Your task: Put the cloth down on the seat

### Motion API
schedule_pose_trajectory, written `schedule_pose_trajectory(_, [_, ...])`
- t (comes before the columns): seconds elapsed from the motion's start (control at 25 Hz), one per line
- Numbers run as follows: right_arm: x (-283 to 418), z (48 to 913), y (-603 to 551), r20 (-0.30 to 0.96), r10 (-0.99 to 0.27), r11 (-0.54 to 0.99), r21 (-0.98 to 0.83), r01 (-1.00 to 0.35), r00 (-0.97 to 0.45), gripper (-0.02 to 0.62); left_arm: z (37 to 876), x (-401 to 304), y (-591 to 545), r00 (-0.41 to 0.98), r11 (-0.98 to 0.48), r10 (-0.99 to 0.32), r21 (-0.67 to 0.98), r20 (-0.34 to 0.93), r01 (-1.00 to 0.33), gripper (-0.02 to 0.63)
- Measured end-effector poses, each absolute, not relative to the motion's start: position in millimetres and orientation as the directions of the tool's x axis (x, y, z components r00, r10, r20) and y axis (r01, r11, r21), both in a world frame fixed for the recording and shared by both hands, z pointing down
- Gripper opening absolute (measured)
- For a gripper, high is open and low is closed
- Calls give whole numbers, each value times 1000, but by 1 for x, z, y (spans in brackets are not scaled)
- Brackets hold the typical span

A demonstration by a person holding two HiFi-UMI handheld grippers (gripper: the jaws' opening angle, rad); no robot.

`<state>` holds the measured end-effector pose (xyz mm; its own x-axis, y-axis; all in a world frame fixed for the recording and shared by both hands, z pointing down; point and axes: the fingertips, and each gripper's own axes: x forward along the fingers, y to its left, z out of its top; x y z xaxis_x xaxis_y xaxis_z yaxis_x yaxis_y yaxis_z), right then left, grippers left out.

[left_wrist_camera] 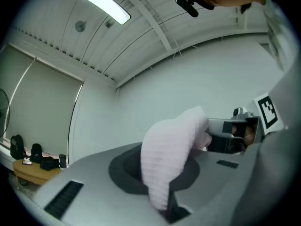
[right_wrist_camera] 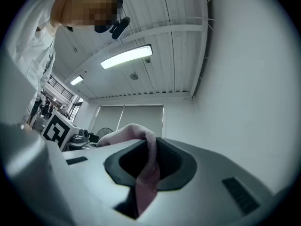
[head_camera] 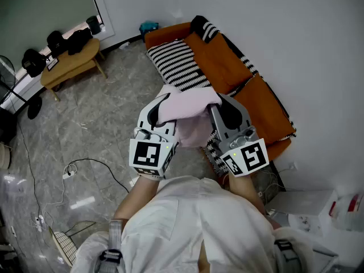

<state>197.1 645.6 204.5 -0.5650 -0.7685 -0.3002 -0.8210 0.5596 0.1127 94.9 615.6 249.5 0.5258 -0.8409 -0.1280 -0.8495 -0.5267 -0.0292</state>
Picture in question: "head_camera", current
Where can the black white zigzag cushion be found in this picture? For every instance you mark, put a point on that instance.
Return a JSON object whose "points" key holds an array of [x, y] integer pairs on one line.
{"points": [[205, 27]]}

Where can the beige round basket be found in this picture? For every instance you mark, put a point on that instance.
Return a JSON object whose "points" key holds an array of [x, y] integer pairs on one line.
{"points": [[4, 156]]}

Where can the white power strip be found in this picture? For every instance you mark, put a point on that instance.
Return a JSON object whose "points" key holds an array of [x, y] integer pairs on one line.
{"points": [[69, 174]]}

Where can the black white striped throw blanket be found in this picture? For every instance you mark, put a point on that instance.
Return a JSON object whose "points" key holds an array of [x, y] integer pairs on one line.
{"points": [[176, 62]]}

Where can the person's white shirt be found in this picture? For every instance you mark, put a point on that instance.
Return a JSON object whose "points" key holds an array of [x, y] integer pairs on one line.
{"points": [[199, 226]]}

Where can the teal storage box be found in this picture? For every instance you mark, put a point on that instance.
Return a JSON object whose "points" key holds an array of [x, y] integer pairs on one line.
{"points": [[148, 28]]}

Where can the orange sofa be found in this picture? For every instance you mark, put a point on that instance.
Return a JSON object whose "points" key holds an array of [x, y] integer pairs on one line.
{"points": [[216, 58]]}

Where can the person's right forearm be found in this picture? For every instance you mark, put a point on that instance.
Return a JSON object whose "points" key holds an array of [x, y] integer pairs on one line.
{"points": [[246, 189]]}

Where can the pink cloth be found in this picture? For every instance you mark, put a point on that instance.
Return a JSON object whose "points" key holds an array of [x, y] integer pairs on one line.
{"points": [[187, 107]]}

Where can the person's left forearm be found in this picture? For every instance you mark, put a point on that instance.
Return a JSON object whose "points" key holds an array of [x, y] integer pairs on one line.
{"points": [[139, 198]]}

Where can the oval wooden coffee table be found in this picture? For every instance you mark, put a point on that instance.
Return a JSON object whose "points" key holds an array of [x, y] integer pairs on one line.
{"points": [[71, 64]]}

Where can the black bag with clear window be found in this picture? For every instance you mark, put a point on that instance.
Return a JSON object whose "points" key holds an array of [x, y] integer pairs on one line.
{"points": [[33, 62]]}

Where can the small framed card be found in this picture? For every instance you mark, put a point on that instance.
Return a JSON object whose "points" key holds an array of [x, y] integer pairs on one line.
{"points": [[53, 64]]}

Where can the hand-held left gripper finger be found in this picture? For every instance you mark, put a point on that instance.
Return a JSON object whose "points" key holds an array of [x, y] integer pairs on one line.
{"points": [[156, 109]]}

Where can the white paper scrap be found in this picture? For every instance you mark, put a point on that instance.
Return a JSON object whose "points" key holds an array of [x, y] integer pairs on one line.
{"points": [[124, 45]]}

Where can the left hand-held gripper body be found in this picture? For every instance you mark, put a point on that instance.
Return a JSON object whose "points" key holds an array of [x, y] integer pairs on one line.
{"points": [[146, 155]]}

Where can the clear red label plastic bottle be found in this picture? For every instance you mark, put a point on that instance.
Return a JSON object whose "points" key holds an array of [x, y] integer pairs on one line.
{"points": [[348, 213]]}

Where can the black cap-shaped bag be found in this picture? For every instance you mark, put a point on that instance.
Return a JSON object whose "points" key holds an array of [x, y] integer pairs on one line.
{"points": [[57, 43]]}

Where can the black box-shaped object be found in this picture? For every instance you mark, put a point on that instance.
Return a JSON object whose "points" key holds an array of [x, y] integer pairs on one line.
{"points": [[6, 125]]}

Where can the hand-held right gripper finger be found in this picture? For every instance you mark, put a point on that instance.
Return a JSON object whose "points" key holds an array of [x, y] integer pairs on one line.
{"points": [[231, 111]]}

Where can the black waste bin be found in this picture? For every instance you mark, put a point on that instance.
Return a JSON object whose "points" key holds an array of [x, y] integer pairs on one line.
{"points": [[93, 25]]}

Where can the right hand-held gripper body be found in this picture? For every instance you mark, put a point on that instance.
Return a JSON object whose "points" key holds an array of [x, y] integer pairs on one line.
{"points": [[250, 155]]}

